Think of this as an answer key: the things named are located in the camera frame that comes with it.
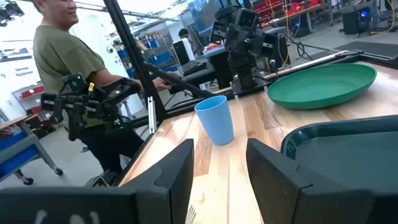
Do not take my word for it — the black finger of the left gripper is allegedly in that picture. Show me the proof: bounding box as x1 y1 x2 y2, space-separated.
210 21 228 44
262 32 280 58

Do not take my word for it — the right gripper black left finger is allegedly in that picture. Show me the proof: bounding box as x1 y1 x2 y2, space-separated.
119 138 195 224

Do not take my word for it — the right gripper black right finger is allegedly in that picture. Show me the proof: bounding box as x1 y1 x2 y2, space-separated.
246 138 376 224

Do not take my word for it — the fork with orange handle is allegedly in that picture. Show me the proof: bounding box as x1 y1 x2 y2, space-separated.
185 204 197 224

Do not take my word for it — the green oval plastic plate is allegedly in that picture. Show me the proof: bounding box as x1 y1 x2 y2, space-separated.
266 63 378 110

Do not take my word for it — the blue bin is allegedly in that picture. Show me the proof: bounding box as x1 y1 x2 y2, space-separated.
194 95 234 146

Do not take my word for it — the dark green plastic tray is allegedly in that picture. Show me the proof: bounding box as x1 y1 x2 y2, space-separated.
280 114 398 196

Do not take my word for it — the person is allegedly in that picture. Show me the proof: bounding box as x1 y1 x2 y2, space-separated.
32 0 174 175
177 27 196 55

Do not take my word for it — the black desk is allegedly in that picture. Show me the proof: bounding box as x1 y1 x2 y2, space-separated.
183 49 234 91

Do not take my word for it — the shelf with red bins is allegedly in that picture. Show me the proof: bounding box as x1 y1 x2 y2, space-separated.
252 0 329 22

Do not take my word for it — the white-backed computer monitor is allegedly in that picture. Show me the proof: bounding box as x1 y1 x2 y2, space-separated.
171 37 197 67

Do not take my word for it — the black keyboard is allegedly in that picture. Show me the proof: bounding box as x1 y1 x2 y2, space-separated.
178 59 208 77

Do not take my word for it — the shelf with blue bins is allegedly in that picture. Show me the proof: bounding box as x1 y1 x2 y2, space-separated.
115 33 180 79

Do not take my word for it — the black computer tower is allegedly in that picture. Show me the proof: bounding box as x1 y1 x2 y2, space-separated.
341 6 373 35

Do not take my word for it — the black floor mat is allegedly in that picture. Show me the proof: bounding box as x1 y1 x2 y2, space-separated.
333 40 398 60

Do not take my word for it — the blue and grey cart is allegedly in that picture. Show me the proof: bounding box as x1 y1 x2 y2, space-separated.
0 114 65 187

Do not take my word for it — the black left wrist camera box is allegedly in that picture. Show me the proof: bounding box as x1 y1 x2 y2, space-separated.
234 7 259 29

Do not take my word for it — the black floor cable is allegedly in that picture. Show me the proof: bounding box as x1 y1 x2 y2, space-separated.
282 30 315 62

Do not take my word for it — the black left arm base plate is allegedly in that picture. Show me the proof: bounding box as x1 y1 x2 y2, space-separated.
231 74 276 96

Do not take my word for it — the black diagonal frame brace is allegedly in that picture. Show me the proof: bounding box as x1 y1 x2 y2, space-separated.
142 62 216 100

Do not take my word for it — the black table edge rail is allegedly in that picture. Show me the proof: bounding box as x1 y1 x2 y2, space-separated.
264 49 398 80

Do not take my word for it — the silver frame bracket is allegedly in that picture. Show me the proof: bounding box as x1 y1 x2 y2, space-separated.
147 96 157 135

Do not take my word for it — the black rig frame post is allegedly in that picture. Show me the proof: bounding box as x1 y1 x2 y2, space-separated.
102 0 170 125

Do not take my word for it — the wall rack with red bins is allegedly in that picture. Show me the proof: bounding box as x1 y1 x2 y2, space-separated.
11 83 46 115

